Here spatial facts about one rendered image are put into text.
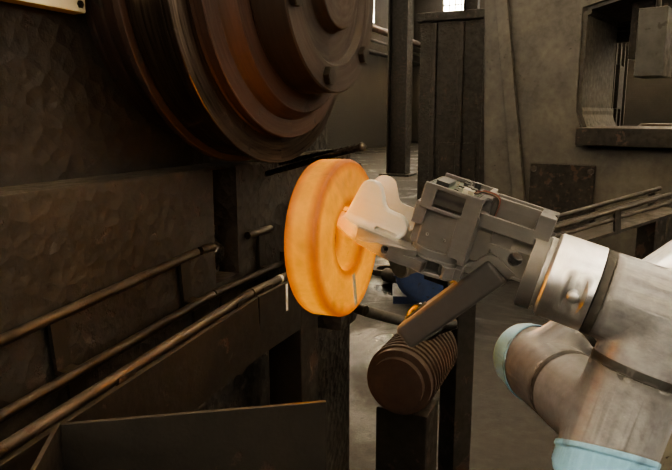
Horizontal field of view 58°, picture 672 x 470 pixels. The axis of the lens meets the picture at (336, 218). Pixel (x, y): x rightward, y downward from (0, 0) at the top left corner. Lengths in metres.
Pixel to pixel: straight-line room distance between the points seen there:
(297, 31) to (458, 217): 0.32
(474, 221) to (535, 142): 2.96
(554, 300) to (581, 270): 0.03
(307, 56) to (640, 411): 0.51
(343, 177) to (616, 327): 0.27
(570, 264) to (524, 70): 3.02
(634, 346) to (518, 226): 0.13
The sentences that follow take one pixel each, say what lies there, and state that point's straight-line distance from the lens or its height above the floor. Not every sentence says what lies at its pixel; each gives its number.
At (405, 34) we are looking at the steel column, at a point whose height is 2.19.
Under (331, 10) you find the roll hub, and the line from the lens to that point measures 0.80.
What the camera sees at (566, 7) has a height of 1.49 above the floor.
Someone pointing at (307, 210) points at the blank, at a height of 0.86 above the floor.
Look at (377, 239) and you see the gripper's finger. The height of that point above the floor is 0.83.
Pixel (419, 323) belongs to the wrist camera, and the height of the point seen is 0.76.
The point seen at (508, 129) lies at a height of 0.87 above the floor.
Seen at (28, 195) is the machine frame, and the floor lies 0.87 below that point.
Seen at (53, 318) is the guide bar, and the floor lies 0.74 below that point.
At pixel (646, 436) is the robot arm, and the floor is 0.70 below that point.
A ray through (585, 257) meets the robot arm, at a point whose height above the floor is 0.83.
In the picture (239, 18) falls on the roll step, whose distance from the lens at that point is 0.71.
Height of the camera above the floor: 0.95
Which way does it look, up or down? 10 degrees down
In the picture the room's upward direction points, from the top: straight up
